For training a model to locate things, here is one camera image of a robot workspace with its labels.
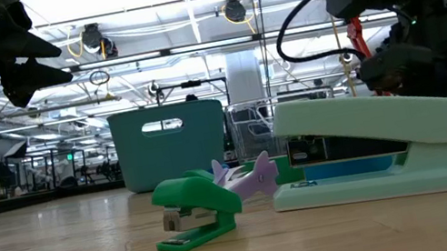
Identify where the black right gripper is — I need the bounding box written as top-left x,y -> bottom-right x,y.
354,34 -> 447,122

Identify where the large mint green stapler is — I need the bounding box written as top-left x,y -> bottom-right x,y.
255,72 -> 447,226

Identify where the purple staple remover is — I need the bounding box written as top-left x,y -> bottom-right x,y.
209,148 -> 283,206

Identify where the teal plastic bin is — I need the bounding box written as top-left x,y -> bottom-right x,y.
105,95 -> 236,198

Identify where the clear plastic container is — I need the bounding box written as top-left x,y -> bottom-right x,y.
222,85 -> 343,166

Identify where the yellow hanging cord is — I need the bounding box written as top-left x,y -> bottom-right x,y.
319,0 -> 360,100

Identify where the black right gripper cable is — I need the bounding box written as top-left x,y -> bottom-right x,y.
267,0 -> 368,75

